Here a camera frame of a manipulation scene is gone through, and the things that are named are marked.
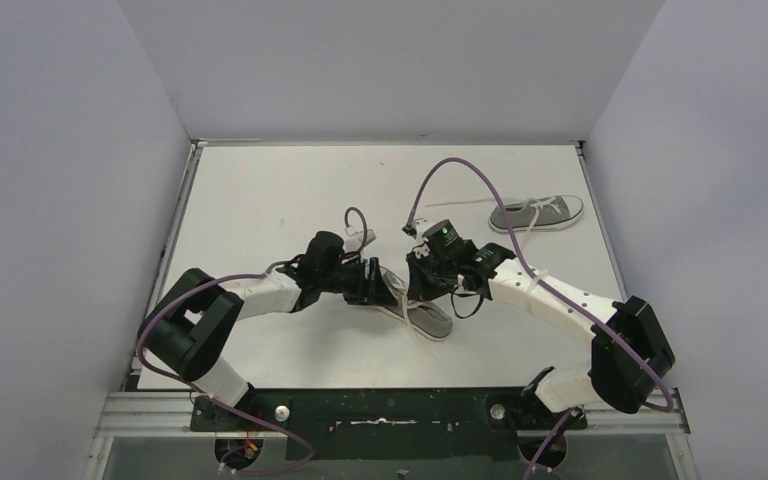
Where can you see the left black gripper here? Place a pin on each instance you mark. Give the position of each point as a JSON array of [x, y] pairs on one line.
[[369, 281]]

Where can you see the aluminium frame rail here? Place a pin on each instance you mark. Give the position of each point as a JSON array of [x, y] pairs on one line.
[[168, 415]]

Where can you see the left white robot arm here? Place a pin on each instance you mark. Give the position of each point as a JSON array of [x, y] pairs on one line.
[[188, 330]]

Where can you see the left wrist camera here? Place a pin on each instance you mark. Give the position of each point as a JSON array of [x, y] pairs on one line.
[[357, 240]]

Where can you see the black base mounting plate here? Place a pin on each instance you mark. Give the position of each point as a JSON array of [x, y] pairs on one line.
[[499, 423]]

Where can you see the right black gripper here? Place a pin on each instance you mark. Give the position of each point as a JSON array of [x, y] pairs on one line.
[[421, 289]]

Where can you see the grey canvas sneaker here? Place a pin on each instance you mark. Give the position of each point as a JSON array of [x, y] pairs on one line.
[[425, 319], [546, 214]]

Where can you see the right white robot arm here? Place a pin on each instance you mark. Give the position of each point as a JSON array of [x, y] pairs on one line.
[[629, 353]]

